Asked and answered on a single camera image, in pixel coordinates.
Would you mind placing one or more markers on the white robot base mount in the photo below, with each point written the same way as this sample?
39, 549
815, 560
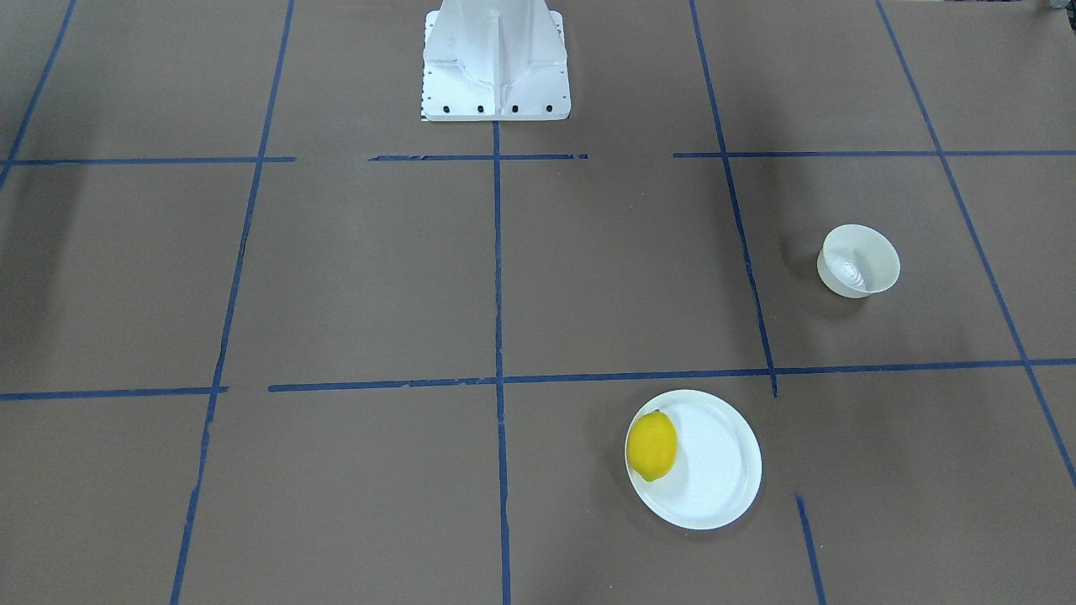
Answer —
494, 60

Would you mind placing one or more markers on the white round plate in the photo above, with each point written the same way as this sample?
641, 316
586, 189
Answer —
716, 472

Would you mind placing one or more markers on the yellow lemon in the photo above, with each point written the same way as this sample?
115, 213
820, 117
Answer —
651, 445

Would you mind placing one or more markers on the small white bowl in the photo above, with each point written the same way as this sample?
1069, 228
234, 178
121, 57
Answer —
856, 261

